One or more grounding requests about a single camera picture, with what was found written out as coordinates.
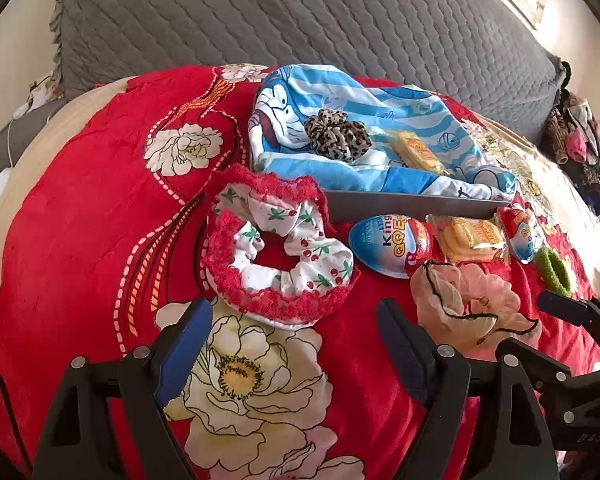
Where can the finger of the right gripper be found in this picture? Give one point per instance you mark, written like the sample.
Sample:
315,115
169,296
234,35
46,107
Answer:
538,366
575,312

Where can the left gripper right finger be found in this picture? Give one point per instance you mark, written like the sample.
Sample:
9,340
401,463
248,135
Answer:
511,439

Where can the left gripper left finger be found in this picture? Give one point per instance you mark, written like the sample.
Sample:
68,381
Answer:
78,439

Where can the sheer pink scrunchie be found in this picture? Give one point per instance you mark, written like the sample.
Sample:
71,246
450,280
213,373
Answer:
469,309

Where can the blue red surprise egg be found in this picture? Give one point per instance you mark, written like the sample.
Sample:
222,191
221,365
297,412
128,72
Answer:
523,231
392,244

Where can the yellow snack cake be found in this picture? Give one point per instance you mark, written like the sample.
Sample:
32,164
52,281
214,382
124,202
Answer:
415,153
464,239

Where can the red white cherry scrunchie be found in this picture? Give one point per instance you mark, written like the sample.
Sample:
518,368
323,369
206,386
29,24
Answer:
270,251

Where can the leopard print scrunchie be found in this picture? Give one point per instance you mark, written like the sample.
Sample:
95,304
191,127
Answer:
333,135

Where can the pile of clothes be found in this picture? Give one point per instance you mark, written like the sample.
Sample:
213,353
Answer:
571,138

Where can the red floral bedspread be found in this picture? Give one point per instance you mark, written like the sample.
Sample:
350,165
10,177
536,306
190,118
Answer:
101,229

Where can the grey quilted pillow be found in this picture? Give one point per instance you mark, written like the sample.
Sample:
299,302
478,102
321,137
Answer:
475,51

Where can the blue striped cartoon cloth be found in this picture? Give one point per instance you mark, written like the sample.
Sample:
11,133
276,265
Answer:
293,94

